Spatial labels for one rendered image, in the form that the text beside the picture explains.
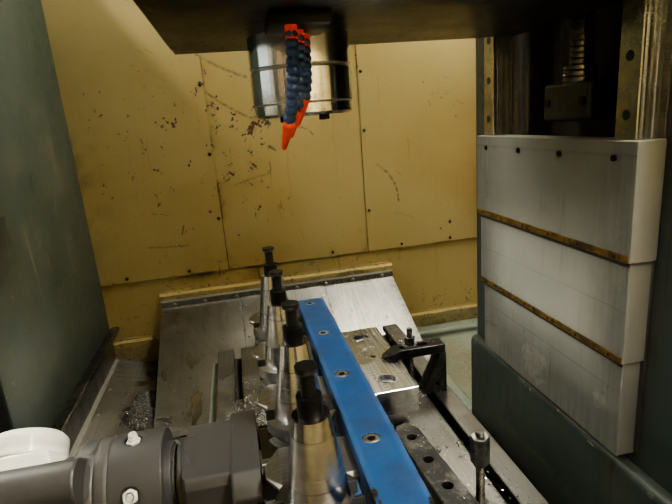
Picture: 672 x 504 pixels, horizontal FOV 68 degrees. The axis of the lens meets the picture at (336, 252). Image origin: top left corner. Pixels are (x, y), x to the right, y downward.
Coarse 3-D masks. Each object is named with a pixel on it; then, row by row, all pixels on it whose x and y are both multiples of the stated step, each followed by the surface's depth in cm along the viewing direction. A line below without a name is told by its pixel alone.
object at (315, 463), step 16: (304, 432) 32; (320, 432) 32; (304, 448) 32; (320, 448) 32; (336, 448) 33; (304, 464) 32; (320, 464) 32; (336, 464) 33; (288, 480) 34; (304, 480) 32; (320, 480) 32; (336, 480) 33; (288, 496) 34; (304, 496) 32; (320, 496) 32; (336, 496) 33
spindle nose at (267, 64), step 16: (336, 32) 74; (256, 48) 74; (272, 48) 73; (320, 48) 73; (336, 48) 75; (256, 64) 75; (272, 64) 73; (320, 64) 74; (336, 64) 75; (256, 80) 76; (272, 80) 74; (320, 80) 74; (336, 80) 75; (256, 96) 78; (272, 96) 75; (320, 96) 74; (336, 96) 76; (256, 112) 80; (272, 112) 76; (320, 112) 75; (336, 112) 77
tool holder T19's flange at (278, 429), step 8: (328, 400) 46; (272, 408) 46; (272, 416) 46; (272, 424) 43; (280, 424) 43; (288, 424) 43; (272, 432) 43; (280, 432) 42; (288, 432) 42; (336, 432) 45; (272, 440) 44; (280, 440) 44; (288, 440) 42; (272, 448) 44
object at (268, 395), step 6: (318, 378) 53; (270, 384) 52; (276, 384) 52; (324, 384) 51; (264, 390) 51; (270, 390) 51; (324, 390) 50; (258, 396) 51; (264, 396) 50; (270, 396) 50; (330, 396) 49; (258, 402) 50; (264, 402) 49; (270, 402) 49; (264, 408) 49
